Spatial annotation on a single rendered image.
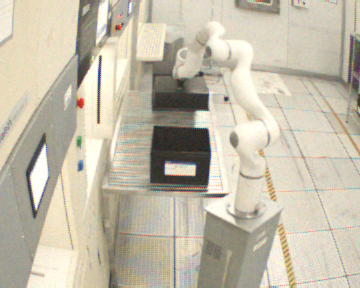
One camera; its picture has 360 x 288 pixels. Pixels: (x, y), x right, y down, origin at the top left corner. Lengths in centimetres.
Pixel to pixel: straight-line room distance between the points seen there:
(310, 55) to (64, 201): 563
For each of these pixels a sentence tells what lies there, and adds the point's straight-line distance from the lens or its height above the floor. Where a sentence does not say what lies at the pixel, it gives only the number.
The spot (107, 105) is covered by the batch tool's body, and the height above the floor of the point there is 105.
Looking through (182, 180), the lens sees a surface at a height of 79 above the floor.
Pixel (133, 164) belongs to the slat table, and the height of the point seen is 76.
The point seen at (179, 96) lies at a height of 103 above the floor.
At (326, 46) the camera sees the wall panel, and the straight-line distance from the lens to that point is 693.
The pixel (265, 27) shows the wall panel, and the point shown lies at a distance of 662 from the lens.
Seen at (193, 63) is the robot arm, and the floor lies 128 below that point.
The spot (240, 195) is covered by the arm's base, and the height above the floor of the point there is 85.
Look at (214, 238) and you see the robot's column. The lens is 226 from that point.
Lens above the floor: 198
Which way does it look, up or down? 26 degrees down
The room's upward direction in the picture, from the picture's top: 3 degrees clockwise
